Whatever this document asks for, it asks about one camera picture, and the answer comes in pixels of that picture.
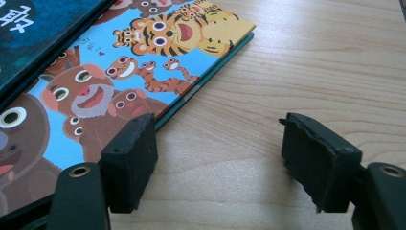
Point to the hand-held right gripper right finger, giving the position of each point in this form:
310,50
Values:
316,163

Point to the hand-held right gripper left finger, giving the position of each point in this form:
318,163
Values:
130,166

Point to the light blue animal picture book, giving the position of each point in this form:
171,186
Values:
95,54

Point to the dark blue monster picture book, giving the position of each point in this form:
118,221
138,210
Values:
48,32

